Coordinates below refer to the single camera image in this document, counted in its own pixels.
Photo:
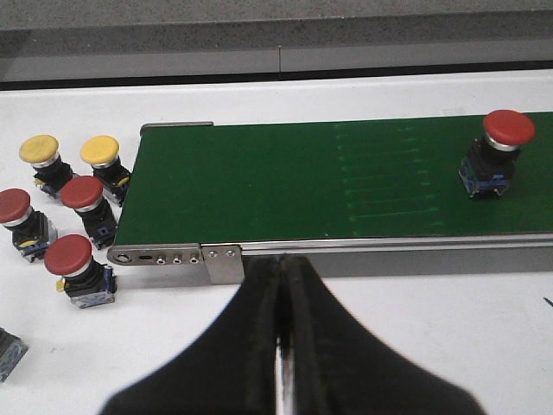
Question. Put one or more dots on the aluminium conveyor frame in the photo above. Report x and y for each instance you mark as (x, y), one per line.
(382, 256)

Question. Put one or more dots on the green conveyor belt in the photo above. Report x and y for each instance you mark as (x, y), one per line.
(331, 180)

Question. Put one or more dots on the grey stone counter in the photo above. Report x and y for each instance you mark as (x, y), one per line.
(275, 47)

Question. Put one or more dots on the blue grey contact block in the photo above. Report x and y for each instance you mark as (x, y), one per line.
(12, 350)

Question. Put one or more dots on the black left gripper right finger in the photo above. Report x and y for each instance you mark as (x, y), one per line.
(342, 368)

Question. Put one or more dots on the red mushroom push button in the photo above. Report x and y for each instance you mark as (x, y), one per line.
(86, 282)
(32, 231)
(489, 165)
(85, 196)

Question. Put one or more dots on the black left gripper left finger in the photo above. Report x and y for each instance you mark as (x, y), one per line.
(229, 369)

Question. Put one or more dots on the yellow mushroom push button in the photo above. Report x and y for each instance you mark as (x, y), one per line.
(102, 154)
(51, 173)

